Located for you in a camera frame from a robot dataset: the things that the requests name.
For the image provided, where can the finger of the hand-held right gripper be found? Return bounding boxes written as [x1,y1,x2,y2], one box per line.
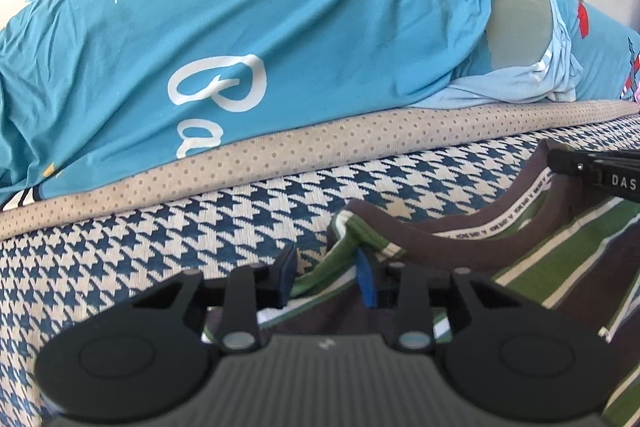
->
[546,147,608,188]

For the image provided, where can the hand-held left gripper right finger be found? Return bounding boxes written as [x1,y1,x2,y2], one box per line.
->
[355,247,516,354]

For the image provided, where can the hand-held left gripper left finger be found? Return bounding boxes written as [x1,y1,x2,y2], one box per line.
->
[132,247,298,355]

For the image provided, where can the green brown striped shirt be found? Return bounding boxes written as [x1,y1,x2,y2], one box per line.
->
[202,137,640,427]

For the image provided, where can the light blue cloth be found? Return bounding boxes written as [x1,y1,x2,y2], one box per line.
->
[415,0,583,110]

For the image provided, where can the blue printed pillow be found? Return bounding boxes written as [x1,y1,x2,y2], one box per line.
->
[535,0,640,104]

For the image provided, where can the blue houndstooth bed mat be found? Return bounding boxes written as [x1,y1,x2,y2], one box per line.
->
[0,99,640,427]

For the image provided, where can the grey pillow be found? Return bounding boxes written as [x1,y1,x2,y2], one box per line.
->
[485,0,553,70]

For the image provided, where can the blue printed quilt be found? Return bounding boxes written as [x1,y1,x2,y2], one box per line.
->
[0,0,506,208]

